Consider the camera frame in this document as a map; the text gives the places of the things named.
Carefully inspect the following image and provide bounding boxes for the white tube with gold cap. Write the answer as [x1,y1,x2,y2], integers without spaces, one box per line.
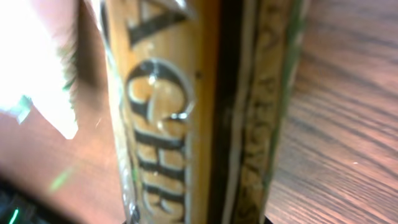
[1,0,78,139]

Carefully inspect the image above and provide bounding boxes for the orange spaghetti packet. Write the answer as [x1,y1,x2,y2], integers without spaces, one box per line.
[90,0,309,224]

